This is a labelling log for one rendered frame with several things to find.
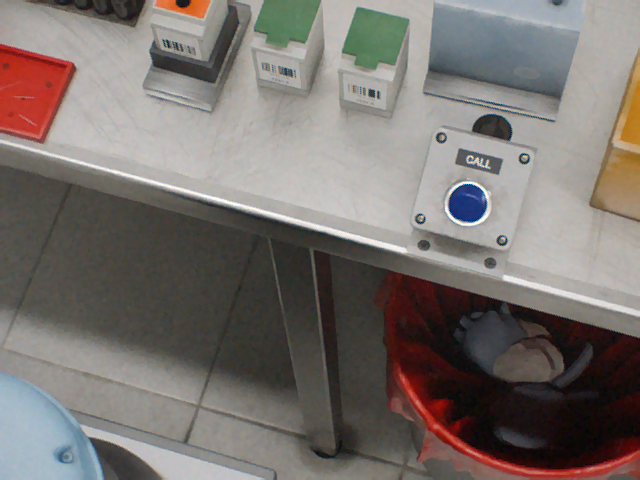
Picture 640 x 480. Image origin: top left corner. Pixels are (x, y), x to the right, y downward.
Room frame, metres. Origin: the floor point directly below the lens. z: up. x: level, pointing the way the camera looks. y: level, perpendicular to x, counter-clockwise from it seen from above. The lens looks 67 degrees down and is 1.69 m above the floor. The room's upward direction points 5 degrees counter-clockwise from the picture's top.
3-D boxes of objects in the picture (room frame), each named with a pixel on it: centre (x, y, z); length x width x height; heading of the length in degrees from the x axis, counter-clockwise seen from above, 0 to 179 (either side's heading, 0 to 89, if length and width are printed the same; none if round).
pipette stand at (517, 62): (0.47, -0.14, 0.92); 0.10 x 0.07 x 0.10; 70
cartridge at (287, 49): (0.48, 0.01, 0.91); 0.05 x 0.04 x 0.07; 158
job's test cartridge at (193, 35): (0.50, 0.08, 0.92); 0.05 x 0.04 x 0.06; 157
